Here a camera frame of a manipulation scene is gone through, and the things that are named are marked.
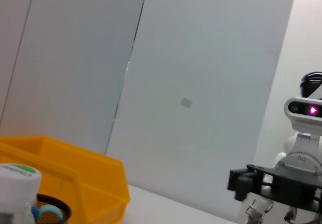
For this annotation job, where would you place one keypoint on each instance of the grey wall sticker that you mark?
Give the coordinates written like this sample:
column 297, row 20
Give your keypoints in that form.
column 186, row 102

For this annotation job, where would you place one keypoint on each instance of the yellow plastic bin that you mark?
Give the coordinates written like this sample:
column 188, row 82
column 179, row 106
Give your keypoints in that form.
column 83, row 173

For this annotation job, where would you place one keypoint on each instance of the white humanoid robot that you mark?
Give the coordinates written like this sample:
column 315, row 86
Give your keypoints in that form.
column 310, row 83

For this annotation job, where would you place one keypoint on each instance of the clear green-label water bottle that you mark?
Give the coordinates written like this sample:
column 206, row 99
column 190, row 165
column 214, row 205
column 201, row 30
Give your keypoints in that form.
column 17, row 188

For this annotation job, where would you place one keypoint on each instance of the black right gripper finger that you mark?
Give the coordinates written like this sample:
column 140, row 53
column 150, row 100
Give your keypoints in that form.
column 245, row 187
column 236, row 180

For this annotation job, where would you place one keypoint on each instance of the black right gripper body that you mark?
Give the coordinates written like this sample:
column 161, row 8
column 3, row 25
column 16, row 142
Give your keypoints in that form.
column 286, row 186

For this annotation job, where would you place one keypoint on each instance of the black mesh pen holder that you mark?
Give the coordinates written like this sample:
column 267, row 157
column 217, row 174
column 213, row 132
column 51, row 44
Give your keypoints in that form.
column 55, row 209

